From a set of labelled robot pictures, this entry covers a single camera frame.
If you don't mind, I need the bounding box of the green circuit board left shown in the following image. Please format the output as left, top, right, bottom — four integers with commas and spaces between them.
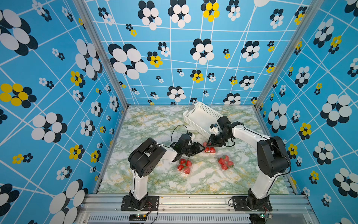
129, 214, 147, 223

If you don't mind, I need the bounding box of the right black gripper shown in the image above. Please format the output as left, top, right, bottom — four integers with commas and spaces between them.
205, 132, 230, 147

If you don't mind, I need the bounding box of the left aluminium corner post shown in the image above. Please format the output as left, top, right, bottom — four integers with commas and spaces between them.
73, 0, 128, 112

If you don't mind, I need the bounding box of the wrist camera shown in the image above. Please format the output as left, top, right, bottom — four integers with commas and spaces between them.
209, 116, 232, 135
178, 132, 194, 147

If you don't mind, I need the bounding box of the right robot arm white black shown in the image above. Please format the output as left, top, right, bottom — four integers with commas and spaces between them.
207, 122, 291, 211

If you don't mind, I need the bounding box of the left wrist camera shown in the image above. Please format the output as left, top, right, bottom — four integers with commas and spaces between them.
178, 132, 194, 147

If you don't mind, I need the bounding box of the circuit board right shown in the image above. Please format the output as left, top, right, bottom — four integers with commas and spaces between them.
250, 213, 272, 224

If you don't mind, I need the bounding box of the aluminium front frame rail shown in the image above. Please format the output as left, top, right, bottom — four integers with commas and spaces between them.
76, 194, 319, 224

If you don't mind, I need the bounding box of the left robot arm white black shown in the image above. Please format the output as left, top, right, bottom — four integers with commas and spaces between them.
128, 134, 205, 210

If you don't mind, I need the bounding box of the aluminium corner post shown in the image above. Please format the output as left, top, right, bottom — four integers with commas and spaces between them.
73, 0, 128, 112
254, 0, 325, 108

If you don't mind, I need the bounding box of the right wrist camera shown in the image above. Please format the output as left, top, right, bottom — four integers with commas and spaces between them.
209, 116, 232, 135

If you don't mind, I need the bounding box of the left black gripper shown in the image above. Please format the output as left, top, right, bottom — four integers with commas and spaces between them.
181, 142, 206, 156

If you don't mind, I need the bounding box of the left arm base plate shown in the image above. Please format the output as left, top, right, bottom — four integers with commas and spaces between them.
121, 195, 159, 211

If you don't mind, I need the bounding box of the right aluminium corner post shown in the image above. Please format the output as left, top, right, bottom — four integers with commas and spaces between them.
254, 0, 325, 108

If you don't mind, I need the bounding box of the white perforated plastic basket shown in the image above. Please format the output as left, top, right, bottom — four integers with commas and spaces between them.
183, 102, 223, 138

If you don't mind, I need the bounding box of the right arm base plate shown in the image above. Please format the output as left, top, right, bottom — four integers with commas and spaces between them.
231, 196, 273, 212

